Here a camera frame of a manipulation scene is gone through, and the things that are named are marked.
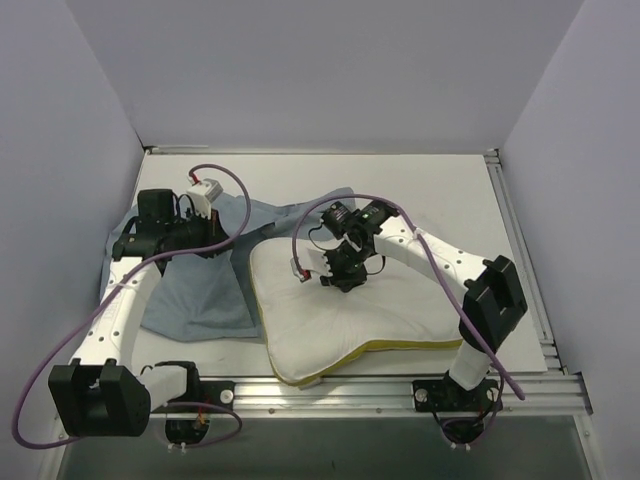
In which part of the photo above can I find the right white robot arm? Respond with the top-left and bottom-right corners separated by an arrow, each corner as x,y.
321,200 -> 528,409

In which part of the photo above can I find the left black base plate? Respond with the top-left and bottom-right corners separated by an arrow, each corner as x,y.
151,379 -> 236,414

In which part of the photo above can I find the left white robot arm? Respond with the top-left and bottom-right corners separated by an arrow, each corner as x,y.
48,180 -> 228,437

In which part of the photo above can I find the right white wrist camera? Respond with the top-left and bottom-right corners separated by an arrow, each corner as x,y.
290,249 -> 331,283

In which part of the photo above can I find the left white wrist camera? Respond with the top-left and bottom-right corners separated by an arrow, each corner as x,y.
186,178 -> 224,219

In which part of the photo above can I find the aluminium front rail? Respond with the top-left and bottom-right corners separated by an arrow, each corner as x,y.
150,372 -> 592,418

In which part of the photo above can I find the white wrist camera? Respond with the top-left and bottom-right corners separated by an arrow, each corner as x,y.
186,178 -> 224,219
290,249 -> 331,283

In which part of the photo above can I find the white pillow yellow trim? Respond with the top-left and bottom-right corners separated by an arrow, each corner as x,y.
249,238 -> 462,387

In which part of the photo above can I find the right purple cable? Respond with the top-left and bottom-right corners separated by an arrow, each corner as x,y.
289,193 -> 527,441

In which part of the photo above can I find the grey-blue pillowcase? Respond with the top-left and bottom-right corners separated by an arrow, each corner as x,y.
99,186 -> 359,344

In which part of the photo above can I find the aluminium rail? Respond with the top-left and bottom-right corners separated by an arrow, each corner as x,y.
484,149 -> 584,385
150,372 -> 592,418

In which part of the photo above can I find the aluminium right side rail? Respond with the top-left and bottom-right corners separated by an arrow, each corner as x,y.
484,149 -> 584,385

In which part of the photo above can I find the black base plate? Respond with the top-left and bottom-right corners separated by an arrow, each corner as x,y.
151,379 -> 236,414
412,378 -> 502,414

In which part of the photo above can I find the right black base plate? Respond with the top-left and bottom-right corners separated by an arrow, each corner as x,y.
412,378 -> 502,414

